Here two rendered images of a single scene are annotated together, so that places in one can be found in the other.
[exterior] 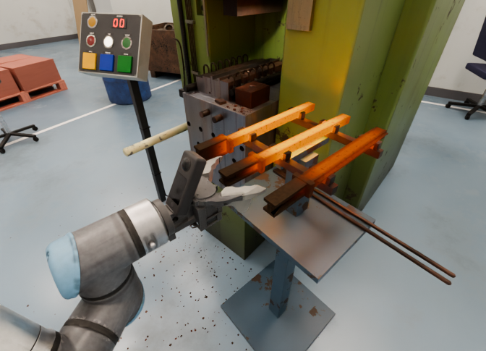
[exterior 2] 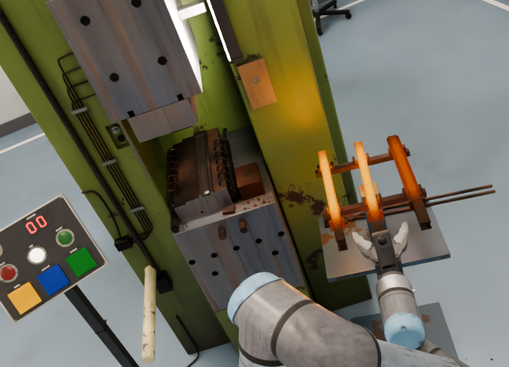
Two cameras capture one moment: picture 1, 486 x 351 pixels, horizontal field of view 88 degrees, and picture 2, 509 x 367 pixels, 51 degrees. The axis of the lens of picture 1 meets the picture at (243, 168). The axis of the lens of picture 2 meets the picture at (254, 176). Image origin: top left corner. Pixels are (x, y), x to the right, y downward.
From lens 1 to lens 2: 1.20 m
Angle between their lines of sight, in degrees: 29
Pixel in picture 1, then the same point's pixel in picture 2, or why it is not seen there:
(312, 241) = (418, 241)
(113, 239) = (408, 298)
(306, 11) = (267, 89)
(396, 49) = not seen: hidden behind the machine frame
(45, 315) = not seen: outside the picture
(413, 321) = (479, 250)
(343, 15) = (299, 77)
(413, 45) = (316, 48)
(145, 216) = (399, 280)
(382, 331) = (474, 278)
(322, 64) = (299, 116)
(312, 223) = not seen: hidden behind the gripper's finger
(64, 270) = (417, 323)
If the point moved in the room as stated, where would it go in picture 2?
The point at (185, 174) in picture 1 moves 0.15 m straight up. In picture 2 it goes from (386, 245) to (377, 203)
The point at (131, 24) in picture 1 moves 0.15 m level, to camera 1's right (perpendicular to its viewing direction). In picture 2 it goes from (56, 213) to (92, 184)
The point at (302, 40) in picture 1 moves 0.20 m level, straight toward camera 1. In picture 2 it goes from (270, 109) to (308, 125)
